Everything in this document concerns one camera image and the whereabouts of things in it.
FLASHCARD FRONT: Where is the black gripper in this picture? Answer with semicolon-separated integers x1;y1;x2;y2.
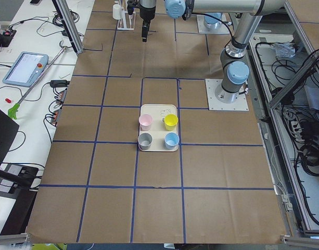
139;6;156;42

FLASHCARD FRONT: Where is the white plastic cup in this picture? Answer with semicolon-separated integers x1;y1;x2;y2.
112;4;122;20

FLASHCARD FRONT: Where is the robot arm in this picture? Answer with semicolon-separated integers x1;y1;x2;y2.
203;12;222;33
164;0;285;104

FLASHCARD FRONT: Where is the pink plastic cup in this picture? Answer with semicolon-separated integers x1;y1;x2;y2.
138;114;153;131

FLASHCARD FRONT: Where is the yellow plastic cup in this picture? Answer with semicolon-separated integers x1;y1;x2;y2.
163;114;178;131

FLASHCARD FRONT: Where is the grey plastic cup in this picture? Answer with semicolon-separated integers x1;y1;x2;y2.
138;133;152;151

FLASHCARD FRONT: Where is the light blue cup front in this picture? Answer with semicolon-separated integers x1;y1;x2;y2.
164;132;180;149

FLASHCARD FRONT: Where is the cream serving tray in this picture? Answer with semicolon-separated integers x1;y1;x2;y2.
139;104;179;152

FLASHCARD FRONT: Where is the black power adapter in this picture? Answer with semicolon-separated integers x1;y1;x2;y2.
49;80;70;88

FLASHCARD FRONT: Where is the teach pendant tablet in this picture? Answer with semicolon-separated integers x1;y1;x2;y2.
2;52;48;87

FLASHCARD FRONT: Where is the reacher grabber tool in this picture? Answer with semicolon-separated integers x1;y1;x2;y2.
7;45;71;120

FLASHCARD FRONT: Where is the black monitor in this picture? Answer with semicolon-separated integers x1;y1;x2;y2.
0;110;19;165

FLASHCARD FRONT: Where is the white wire cup rack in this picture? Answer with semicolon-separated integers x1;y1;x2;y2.
114;0;136;31

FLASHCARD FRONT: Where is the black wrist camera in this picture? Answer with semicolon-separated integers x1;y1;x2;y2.
126;0;139;16

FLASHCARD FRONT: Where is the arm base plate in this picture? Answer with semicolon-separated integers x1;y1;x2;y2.
205;79;249;111
197;12;233;35

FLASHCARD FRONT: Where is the aluminium frame post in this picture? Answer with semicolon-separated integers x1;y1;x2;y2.
52;0;84;55

